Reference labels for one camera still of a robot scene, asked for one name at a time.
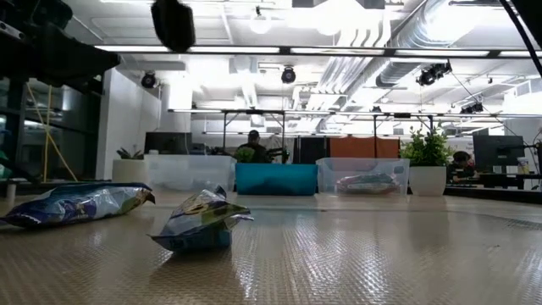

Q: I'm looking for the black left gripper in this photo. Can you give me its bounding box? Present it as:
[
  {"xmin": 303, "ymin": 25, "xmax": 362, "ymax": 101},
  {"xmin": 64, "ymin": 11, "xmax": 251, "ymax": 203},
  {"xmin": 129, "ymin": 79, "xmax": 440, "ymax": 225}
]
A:
[{"xmin": 151, "ymin": 0, "xmax": 197, "ymax": 53}]

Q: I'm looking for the large blue chip bag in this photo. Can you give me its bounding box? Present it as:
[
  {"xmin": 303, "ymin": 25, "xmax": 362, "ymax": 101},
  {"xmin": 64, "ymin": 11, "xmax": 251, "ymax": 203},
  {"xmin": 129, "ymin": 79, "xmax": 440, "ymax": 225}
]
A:
[{"xmin": 0, "ymin": 181, "xmax": 157, "ymax": 230}]

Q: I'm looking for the clear plastic bin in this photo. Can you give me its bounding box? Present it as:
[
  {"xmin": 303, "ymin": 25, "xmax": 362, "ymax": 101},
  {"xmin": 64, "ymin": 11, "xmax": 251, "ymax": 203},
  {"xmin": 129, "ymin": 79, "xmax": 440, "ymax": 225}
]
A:
[
  {"xmin": 144, "ymin": 154, "xmax": 238, "ymax": 192},
  {"xmin": 315, "ymin": 157, "xmax": 411, "ymax": 197}
]

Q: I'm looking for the small green plant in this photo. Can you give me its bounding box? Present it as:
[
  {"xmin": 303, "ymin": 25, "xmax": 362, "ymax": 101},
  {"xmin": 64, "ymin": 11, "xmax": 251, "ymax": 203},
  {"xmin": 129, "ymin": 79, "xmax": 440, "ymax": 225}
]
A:
[{"xmin": 235, "ymin": 147, "xmax": 255, "ymax": 164}]

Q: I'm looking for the person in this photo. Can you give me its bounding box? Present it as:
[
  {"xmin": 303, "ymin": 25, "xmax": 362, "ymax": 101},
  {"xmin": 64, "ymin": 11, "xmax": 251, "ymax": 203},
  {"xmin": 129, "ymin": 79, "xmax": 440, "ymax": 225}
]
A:
[
  {"xmin": 235, "ymin": 130, "xmax": 272, "ymax": 164},
  {"xmin": 447, "ymin": 151, "xmax": 478, "ymax": 184}
]

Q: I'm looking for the succulent in white pot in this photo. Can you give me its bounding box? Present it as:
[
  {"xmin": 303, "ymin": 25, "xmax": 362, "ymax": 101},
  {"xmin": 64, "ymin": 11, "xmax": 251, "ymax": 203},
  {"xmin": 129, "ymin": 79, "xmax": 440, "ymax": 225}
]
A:
[{"xmin": 112, "ymin": 147, "xmax": 149, "ymax": 186}]

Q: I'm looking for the teal plastic bin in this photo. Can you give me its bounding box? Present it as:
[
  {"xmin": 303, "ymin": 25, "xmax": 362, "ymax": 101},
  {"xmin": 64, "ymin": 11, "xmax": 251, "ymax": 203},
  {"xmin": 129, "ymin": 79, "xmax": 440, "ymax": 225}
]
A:
[{"xmin": 235, "ymin": 163, "xmax": 319, "ymax": 197}]

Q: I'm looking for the black partition panel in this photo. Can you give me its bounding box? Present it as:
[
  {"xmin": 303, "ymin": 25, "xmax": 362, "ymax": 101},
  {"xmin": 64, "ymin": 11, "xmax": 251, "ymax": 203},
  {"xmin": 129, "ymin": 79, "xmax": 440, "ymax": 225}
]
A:
[{"xmin": 294, "ymin": 136, "xmax": 330, "ymax": 164}]

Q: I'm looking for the orange partition panel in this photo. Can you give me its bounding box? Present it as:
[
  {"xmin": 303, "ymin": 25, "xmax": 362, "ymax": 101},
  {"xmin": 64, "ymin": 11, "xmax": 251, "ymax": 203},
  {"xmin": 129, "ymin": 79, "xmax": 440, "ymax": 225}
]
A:
[{"xmin": 329, "ymin": 136, "xmax": 401, "ymax": 159}]

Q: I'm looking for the beige silicone mat dark border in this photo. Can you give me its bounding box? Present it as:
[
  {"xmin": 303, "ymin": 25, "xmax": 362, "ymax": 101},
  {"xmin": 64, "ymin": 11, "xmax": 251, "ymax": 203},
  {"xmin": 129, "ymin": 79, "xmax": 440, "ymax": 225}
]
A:
[{"xmin": 0, "ymin": 202, "xmax": 542, "ymax": 305}]

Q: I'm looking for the leafy plant in white pot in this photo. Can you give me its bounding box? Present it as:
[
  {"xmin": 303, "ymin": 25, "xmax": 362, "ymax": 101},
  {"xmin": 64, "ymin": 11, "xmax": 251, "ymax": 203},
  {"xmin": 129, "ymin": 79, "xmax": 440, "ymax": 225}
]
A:
[{"xmin": 399, "ymin": 125, "xmax": 455, "ymax": 197}]

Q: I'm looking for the black computer monitor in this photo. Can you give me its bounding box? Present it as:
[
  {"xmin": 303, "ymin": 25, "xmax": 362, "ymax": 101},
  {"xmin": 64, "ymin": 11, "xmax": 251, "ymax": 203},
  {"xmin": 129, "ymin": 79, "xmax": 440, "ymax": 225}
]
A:
[{"xmin": 473, "ymin": 135, "xmax": 525, "ymax": 174}]

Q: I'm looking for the black office desk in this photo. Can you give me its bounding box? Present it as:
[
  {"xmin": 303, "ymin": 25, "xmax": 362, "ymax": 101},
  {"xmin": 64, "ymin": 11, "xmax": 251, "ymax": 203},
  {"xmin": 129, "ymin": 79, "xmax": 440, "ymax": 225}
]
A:
[{"xmin": 444, "ymin": 171, "xmax": 542, "ymax": 190}]

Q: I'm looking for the black background workstation frame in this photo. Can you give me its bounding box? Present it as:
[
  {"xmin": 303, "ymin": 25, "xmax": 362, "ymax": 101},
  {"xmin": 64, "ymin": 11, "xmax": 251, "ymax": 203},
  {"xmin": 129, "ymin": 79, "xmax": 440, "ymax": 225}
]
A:
[{"xmin": 168, "ymin": 108, "xmax": 542, "ymax": 164}]

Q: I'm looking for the yellow extension cable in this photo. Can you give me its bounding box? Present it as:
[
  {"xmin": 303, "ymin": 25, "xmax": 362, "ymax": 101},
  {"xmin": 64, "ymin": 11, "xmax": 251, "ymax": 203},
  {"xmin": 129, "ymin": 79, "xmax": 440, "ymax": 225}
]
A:
[{"xmin": 25, "ymin": 83, "xmax": 80, "ymax": 183}]

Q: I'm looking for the silver ventilation duct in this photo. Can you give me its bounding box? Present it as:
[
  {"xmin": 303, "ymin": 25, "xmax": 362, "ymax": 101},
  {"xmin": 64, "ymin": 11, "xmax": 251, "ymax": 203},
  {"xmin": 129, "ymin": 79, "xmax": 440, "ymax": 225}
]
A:
[{"xmin": 374, "ymin": 0, "xmax": 467, "ymax": 88}]

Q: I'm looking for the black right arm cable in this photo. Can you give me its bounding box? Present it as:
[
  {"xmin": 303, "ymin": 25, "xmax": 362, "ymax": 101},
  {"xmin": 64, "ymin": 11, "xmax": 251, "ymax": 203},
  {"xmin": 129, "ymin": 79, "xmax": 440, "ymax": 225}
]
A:
[{"xmin": 499, "ymin": 0, "xmax": 542, "ymax": 77}]

